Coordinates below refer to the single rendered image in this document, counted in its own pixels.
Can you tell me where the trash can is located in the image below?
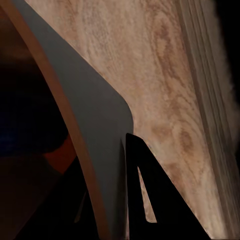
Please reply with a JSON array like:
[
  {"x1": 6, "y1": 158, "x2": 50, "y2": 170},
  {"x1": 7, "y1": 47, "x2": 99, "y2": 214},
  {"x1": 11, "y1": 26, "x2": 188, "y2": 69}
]
[{"x1": 0, "y1": 0, "x2": 134, "y2": 240}]

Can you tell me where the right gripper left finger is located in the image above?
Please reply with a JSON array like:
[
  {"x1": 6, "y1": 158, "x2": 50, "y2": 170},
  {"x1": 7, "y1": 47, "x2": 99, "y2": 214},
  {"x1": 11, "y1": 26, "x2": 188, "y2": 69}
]
[{"x1": 14, "y1": 157, "x2": 99, "y2": 240}]

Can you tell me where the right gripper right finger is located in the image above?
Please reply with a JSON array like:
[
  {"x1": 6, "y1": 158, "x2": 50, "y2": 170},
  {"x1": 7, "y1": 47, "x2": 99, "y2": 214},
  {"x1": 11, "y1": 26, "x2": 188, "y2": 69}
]
[{"x1": 125, "y1": 133, "x2": 211, "y2": 240}]

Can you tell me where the can of soda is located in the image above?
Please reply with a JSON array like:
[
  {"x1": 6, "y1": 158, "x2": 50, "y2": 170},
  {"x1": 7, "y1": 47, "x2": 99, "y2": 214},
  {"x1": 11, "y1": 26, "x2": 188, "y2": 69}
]
[
  {"x1": 42, "y1": 131, "x2": 77, "y2": 176},
  {"x1": 0, "y1": 84, "x2": 68, "y2": 159}
]

